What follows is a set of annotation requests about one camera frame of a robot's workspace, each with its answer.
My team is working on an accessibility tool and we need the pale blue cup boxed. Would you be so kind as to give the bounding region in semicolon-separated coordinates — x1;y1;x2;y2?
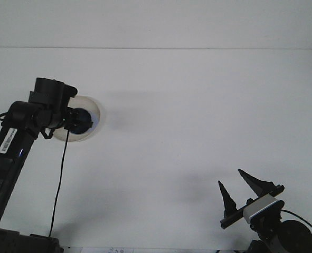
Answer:
70;106;99;134

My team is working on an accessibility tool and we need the pale round plate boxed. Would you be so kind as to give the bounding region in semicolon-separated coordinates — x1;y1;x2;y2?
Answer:
52;95;102;143

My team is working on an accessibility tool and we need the white printed paper sheet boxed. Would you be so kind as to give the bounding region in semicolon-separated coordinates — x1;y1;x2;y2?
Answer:
79;247;137;253

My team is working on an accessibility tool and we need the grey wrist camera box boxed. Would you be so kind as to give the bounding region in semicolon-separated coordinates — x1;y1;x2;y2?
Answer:
242;194;283;225

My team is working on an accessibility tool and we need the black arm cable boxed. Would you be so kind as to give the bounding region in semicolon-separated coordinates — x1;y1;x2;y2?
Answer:
280;209;312;238
49;128;70;238

